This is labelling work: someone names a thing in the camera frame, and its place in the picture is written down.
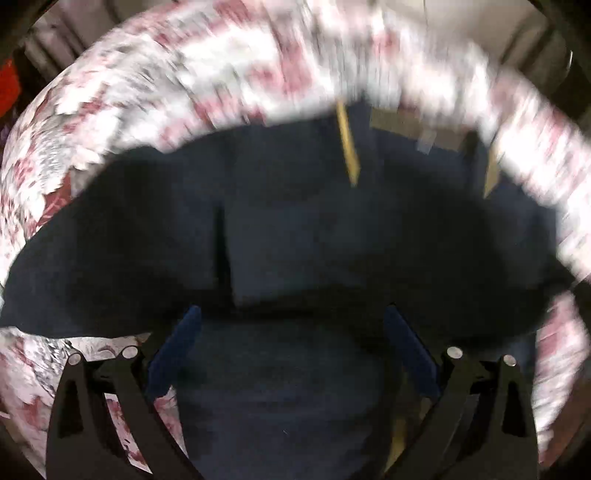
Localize floral bed sheet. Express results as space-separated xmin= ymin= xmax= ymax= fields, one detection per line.
xmin=0 ymin=0 xmax=591 ymax=480

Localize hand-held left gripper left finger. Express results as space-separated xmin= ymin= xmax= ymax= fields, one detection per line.
xmin=46 ymin=305 xmax=204 ymax=480

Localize red plush toy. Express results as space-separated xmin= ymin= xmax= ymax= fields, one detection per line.
xmin=0 ymin=60 xmax=22 ymax=117

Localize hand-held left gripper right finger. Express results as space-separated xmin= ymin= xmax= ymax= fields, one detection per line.
xmin=383 ymin=305 xmax=541 ymax=480

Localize navy shorts with yellow stripes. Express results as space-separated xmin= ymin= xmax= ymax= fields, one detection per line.
xmin=0 ymin=99 xmax=578 ymax=480

